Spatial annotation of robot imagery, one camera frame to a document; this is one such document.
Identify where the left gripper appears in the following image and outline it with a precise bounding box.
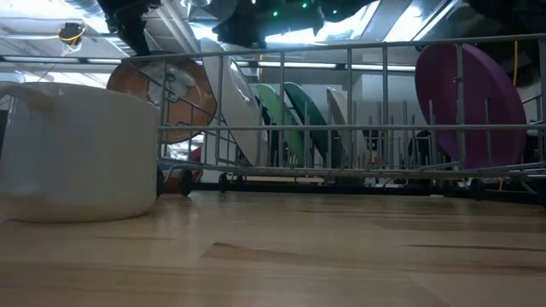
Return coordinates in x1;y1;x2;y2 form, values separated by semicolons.
96;0;166;57

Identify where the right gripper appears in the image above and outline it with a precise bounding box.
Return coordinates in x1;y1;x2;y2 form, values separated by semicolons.
211;0;327;49

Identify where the light green plate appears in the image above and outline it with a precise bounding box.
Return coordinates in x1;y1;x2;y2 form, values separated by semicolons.
254;83;306;168

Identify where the black plate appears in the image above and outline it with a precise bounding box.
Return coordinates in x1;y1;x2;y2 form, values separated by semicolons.
106;57;218;145

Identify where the purple plate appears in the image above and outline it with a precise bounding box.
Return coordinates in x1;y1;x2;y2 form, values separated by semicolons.
414;42;529;171

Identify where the long ceiling light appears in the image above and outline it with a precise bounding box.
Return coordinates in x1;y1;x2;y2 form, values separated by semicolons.
0;54;129;66
255;61;417;72

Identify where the white mug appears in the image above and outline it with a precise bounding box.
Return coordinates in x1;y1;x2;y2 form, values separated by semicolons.
0;80;161;223

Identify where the red object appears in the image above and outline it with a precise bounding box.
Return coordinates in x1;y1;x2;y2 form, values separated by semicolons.
164;147;202;194

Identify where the black yellow cable reel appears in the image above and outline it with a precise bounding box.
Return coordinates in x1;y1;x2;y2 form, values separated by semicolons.
56;21;86;57

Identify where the grey wire dish rack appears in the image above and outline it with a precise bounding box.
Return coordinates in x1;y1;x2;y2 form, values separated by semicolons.
121;32;546;201

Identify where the black aluminium frame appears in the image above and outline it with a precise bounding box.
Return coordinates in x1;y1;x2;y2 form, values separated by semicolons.
191;181;546;206

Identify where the yellow cable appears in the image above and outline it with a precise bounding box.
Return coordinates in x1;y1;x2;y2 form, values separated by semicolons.
511;40;520;89

